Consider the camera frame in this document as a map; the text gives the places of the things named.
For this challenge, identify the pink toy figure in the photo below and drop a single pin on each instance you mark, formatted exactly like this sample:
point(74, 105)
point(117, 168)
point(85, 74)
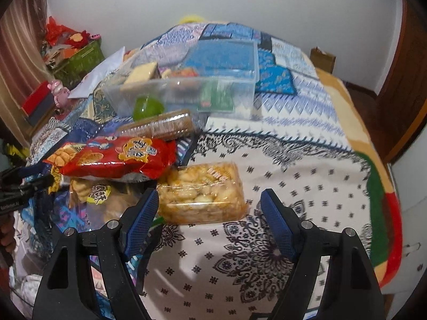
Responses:
point(59, 93)

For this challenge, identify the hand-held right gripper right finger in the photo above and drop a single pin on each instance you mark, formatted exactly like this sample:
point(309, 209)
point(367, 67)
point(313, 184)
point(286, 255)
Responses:
point(276, 225)

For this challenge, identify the clear packet of yellow crackers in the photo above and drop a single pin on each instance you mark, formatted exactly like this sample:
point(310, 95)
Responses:
point(200, 193)

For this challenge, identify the patterned patchwork bedspread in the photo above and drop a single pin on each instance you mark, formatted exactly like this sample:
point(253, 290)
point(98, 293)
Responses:
point(283, 160)

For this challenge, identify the brown striped curtain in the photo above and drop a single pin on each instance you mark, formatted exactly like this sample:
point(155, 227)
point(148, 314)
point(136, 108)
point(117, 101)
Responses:
point(20, 56)

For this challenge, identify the cream cracker pack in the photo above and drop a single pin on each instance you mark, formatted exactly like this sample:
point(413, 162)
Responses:
point(140, 73)

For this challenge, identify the red plush toy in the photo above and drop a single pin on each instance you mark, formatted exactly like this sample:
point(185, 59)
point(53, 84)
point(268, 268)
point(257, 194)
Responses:
point(71, 36)

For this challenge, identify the green round snack cup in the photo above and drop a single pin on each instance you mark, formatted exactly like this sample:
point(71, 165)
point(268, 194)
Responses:
point(148, 108)

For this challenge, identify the cardboard box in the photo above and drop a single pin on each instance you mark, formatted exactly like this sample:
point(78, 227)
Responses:
point(323, 58)

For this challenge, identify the yellow plush toy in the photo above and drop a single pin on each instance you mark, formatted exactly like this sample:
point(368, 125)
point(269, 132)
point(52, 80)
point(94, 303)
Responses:
point(193, 19)

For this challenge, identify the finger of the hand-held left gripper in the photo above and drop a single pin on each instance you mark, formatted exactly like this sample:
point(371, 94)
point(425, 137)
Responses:
point(38, 184)

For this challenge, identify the green plastic crate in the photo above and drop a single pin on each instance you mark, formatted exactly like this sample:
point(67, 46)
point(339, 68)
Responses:
point(80, 61)

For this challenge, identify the clear plastic container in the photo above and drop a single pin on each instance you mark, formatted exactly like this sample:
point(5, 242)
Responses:
point(206, 70)

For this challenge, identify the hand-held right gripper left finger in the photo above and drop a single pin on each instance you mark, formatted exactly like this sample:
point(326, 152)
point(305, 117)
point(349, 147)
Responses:
point(144, 218)

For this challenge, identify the white plastic bag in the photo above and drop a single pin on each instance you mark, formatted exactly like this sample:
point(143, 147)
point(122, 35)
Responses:
point(96, 73)

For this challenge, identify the green snack packet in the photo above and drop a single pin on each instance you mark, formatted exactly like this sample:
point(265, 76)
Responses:
point(215, 98)

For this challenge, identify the person's left hand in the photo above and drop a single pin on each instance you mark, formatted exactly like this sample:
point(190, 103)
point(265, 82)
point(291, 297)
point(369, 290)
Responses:
point(5, 238)

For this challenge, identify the red snack bag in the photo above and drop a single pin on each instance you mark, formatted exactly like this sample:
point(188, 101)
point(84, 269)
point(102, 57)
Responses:
point(116, 158)

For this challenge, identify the red box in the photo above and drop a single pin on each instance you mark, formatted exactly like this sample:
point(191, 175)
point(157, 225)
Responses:
point(38, 101)

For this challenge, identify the striped fleece blanket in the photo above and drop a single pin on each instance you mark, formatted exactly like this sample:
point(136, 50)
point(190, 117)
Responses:
point(377, 200)

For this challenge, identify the brown biscuit sleeve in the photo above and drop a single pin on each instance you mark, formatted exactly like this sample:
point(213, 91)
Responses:
point(160, 125)

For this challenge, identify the orange snack packet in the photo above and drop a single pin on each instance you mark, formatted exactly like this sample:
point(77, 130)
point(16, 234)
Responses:
point(185, 72)

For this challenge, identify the cookie bag with yellow label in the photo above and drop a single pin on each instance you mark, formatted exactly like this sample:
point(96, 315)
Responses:
point(96, 196)

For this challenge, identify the white cabinet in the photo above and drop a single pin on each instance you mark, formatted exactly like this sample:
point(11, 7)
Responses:
point(412, 213)

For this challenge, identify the wooden door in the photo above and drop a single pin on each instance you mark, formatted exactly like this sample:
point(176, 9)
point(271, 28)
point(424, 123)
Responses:
point(403, 90)

